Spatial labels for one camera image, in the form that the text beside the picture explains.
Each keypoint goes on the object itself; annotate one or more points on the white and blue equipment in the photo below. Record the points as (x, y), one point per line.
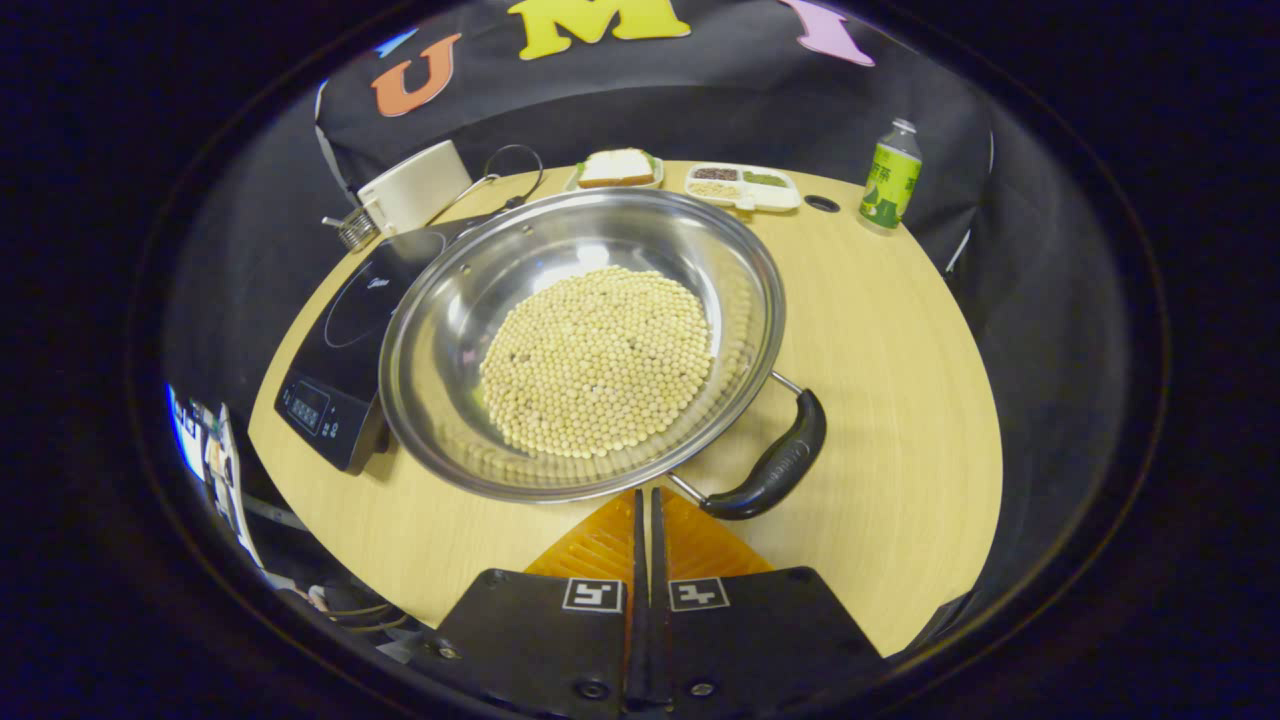
(215, 460)

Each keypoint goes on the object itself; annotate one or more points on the stainless steel pot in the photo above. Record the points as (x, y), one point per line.
(450, 330)

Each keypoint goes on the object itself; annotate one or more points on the green drink bottle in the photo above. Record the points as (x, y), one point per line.
(888, 185)

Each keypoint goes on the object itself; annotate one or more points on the pile of soybeans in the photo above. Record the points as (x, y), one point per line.
(595, 360)

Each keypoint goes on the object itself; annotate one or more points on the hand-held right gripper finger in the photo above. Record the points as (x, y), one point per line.
(638, 560)
(659, 560)

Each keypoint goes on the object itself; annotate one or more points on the white divided bean tray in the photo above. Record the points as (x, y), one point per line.
(770, 195)

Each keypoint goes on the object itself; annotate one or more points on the white rectangular plate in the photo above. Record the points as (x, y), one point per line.
(660, 180)

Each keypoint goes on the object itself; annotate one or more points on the black induction cooktop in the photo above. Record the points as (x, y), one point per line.
(340, 360)

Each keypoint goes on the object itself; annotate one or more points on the black backdrop cloth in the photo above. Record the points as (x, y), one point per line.
(700, 100)

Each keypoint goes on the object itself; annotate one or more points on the sandwich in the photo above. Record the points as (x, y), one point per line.
(615, 165)

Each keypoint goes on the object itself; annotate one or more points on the white toaster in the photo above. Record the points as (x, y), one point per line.
(415, 185)

